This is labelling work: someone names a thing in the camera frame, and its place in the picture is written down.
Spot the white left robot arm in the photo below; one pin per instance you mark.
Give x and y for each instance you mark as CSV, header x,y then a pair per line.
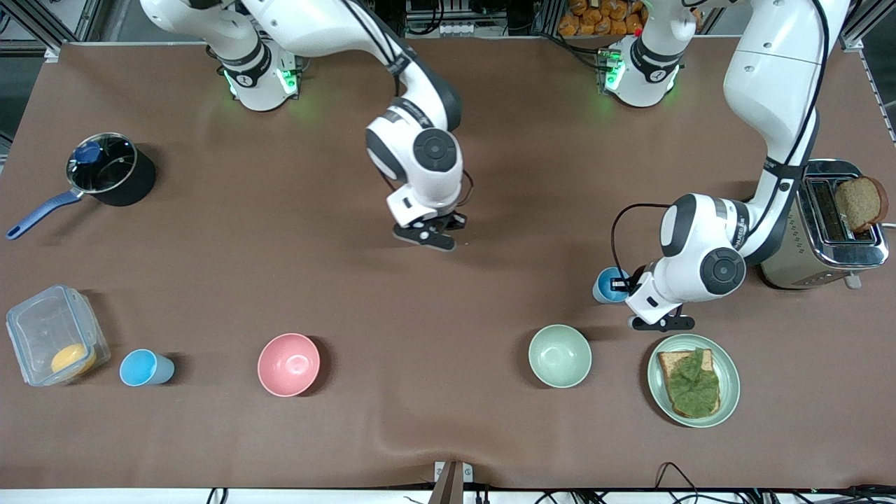
x,y
770,84

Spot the blue cup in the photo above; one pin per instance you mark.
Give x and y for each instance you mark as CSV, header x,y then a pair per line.
x,y
140,367
603,290

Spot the aluminium frame profile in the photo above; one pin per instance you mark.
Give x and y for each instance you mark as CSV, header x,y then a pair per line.
x,y
864,24
42,21

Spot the pale green plate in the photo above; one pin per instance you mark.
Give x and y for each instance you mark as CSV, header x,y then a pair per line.
x,y
729,381

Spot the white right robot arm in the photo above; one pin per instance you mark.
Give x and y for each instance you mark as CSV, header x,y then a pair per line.
x,y
315,28

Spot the white power strip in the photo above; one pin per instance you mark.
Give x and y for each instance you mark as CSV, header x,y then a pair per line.
x,y
448,29

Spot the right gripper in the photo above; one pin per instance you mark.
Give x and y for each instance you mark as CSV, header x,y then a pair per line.
x,y
454,221

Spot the pale green bowl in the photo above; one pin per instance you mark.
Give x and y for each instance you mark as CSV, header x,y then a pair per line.
x,y
560,355

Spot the glass lid with blue knob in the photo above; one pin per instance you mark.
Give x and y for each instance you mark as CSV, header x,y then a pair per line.
x,y
105,168

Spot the brown bread slice in toaster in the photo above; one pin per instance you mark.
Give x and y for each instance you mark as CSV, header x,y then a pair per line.
x,y
859,203

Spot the yellow round food item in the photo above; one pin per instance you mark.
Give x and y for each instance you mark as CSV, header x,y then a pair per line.
x,y
72,359

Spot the green lettuce leaf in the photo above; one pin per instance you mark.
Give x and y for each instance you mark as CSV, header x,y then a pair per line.
x,y
696,385

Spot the beige chrome toaster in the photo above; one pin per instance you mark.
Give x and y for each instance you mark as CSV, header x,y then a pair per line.
x,y
798,252

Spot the pink bowl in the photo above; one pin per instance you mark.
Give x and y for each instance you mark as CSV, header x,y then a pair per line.
x,y
288,364

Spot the basket of bread buns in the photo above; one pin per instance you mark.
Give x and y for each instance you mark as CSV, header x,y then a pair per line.
x,y
595,17

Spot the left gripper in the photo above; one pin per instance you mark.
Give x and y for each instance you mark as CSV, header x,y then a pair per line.
x,y
625,284

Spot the clear plastic container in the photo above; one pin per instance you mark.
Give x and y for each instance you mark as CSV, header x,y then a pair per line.
x,y
42,329

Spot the brown toast slice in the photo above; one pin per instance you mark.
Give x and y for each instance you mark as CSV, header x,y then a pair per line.
x,y
672,362

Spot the metal table bracket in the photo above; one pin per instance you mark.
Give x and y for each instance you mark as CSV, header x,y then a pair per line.
x,y
449,483

